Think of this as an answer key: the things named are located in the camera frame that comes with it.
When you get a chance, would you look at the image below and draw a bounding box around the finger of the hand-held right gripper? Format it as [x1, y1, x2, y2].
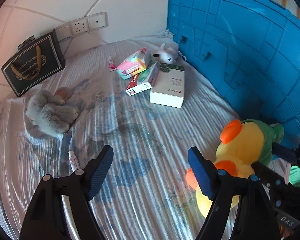
[251, 161, 290, 188]
[271, 142, 299, 164]

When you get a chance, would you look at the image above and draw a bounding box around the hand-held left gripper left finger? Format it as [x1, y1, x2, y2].
[19, 145, 114, 240]

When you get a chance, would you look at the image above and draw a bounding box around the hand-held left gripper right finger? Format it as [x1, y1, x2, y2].
[188, 147, 282, 240]

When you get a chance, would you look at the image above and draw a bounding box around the yellow duck plush green hood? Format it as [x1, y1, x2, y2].
[186, 119, 285, 218]

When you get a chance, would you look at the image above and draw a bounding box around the grey furry plush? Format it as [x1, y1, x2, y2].
[25, 87, 80, 138]

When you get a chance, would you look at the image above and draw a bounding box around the white box with green end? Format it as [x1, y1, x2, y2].
[149, 62, 185, 108]

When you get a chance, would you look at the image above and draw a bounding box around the red and green toothpaste box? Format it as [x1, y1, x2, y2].
[124, 61, 162, 97]

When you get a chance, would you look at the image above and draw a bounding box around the pink and green tissue packet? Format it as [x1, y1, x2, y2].
[116, 47, 155, 80]

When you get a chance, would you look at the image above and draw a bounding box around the blue plastic crate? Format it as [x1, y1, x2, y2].
[166, 0, 300, 153]

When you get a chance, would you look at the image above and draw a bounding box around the small white plush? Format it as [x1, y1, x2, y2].
[150, 43, 188, 63]

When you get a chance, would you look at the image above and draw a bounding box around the green satin cloth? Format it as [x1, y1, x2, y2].
[289, 165, 300, 188]

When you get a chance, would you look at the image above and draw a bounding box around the white ointment tube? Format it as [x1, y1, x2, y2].
[68, 150, 80, 173]

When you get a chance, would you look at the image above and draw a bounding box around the striped bed sheet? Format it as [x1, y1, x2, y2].
[0, 34, 290, 240]

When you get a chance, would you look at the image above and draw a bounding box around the black gift bag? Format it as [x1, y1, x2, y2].
[1, 31, 65, 98]

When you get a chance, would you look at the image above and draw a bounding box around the wall socket panel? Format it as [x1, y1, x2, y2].
[54, 12, 108, 42]

